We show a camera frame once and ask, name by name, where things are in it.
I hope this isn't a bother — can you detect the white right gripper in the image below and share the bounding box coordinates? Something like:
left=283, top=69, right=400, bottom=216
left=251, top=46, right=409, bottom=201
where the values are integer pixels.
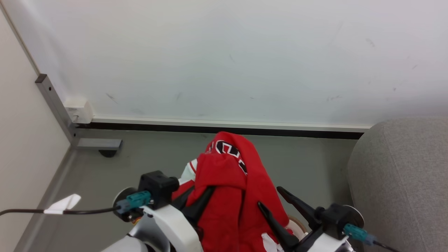
left=258, top=186, right=355, bottom=252

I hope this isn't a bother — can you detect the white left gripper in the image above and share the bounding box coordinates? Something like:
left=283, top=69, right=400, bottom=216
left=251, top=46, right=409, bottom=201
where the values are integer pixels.
left=142, top=186, right=216, bottom=252

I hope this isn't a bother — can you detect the black cable with teal plug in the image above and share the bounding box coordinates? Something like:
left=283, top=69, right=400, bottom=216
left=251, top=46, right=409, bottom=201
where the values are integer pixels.
left=344, top=224, right=400, bottom=252
left=0, top=191, right=152, bottom=216

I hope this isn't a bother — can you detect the white wall socket box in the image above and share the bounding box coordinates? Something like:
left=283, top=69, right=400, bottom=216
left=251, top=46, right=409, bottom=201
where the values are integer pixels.
left=64, top=99, right=94, bottom=125

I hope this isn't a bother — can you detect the white paper cable tag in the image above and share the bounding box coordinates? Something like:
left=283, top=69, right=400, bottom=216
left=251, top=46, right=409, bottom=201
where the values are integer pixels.
left=43, top=194, right=82, bottom=215

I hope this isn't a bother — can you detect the red hooded sweatshirt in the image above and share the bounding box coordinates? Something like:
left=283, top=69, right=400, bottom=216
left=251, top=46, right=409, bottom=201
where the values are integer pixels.
left=171, top=132, right=298, bottom=252

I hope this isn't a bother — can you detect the grey metal frame base bar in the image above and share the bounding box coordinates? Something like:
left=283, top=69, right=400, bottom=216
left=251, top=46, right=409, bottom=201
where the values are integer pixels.
left=75, top=138, right=123, bottom=151

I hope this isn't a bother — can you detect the white baseboard strip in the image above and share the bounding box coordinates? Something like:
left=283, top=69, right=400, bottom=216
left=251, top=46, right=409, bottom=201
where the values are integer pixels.
left=91, top=117, right=372, bottom=133

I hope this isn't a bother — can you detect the white laundry basket brown rim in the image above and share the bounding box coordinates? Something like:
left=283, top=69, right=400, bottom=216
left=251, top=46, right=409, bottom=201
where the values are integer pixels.
left=287, top=215, right=309, bottom=236

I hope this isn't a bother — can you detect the grey fabric sofa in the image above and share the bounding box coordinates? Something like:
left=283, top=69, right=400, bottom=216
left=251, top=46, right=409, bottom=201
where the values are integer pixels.
left=347, top=116, right=448, bottom=252

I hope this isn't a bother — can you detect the grey metal frame post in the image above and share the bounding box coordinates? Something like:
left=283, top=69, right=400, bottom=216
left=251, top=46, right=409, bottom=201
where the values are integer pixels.
left=35, top=73, right=79, bottom=146

